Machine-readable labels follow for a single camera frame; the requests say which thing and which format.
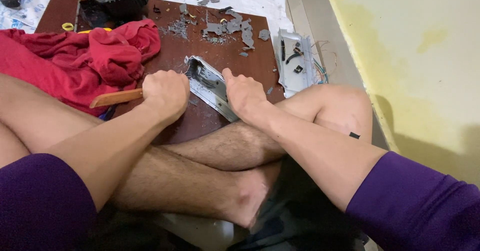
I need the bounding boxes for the person's right hand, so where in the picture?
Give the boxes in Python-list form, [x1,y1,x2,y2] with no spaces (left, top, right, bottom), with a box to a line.
[222,68,271,121]

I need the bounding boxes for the person's left hand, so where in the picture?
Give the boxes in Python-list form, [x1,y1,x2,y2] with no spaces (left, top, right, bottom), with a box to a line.
[142,70,191,126]

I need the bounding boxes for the dented silver metal casing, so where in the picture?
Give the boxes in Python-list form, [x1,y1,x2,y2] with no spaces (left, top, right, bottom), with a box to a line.
[184,55,241,123]

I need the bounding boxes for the wooden-handled tool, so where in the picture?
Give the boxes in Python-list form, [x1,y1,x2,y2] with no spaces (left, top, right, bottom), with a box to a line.
[89,88,144,109]

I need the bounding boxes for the brown wooden board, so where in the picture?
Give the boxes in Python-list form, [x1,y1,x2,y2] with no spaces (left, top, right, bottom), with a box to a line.
[35,0,287,145]

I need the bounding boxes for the heap of grey plastic fragments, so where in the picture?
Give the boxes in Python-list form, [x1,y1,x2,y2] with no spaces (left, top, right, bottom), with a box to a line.
[159,0,271,58]

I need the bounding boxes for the red cloth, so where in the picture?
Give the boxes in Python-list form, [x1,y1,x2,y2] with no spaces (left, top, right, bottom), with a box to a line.
[0,19,161,117]

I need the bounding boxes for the person's right leg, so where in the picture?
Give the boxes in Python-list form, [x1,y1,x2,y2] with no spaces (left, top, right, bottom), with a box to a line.
[161,84,374,171]

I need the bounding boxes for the person's leg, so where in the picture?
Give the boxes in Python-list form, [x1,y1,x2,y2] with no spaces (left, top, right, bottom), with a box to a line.
[161,84,374,171]
[0,73,283,230]

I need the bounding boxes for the black plastic piece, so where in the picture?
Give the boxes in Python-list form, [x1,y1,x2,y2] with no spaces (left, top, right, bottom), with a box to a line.
[79,0,113,29]

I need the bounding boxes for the person's left leg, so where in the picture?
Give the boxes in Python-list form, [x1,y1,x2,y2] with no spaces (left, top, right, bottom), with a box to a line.
[0,73,283,230]

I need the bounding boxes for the white metal casing panel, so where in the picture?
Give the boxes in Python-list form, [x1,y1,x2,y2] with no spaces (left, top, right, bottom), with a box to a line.
[276,28,319,98]

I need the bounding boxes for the purple long-sleeved shirt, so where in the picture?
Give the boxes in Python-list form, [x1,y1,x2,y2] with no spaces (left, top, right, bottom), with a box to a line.
[0,151,480,251]

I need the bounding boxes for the dark shorts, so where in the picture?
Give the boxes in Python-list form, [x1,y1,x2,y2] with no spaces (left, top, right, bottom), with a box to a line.
[86,157,370,251]

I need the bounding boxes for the yellow tool handle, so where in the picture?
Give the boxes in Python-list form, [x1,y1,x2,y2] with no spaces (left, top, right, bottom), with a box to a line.
[77,27,113,34]

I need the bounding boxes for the bundle of thin wires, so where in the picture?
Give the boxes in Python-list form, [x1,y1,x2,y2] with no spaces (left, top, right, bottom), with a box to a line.
[310,40,338,85]

